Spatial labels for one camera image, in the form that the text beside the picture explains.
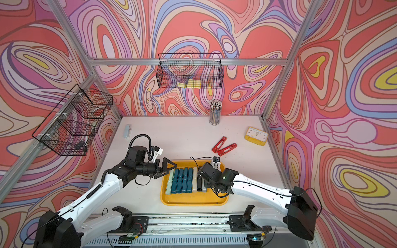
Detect beige pruning pliers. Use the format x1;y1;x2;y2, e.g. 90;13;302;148
192;167;198;193

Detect yellow sticky notes in basket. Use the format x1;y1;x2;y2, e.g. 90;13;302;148
177;79;202;89

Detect black wire basket wall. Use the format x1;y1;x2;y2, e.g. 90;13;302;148
32;84;113;156
156;52;224;89

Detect dark teal pruning pliers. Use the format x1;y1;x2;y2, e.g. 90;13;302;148
171;168;179;194

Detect yellow plastic storage tray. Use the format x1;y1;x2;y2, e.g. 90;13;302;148
160;157;228;207

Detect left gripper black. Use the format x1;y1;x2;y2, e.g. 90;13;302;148
135;157;177;179

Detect light blue-grey pliers far left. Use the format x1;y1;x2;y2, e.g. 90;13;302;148
123;125;131;140

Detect black wire basket left wall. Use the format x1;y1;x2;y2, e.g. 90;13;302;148
32;84;113;156

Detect pencil holder cup with pencils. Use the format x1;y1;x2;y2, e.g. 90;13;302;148
209;100;222;126

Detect aluminium front rail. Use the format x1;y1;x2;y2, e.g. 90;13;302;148
58;213;320;248

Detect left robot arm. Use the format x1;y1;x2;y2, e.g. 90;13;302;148
34;146;177;248

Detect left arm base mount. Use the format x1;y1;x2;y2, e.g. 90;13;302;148
111;206;149;234

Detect black wire basket back wall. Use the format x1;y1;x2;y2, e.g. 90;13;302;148
156;52;224;89

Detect black pruning pliers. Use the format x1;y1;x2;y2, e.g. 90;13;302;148
196;176;203;192

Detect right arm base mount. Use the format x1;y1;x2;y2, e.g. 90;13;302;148
227;205;272;234

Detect yellow alarm clock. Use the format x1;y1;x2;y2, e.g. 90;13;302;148
245;127;269;146

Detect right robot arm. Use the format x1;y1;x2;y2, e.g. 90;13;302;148
198;163;318;241

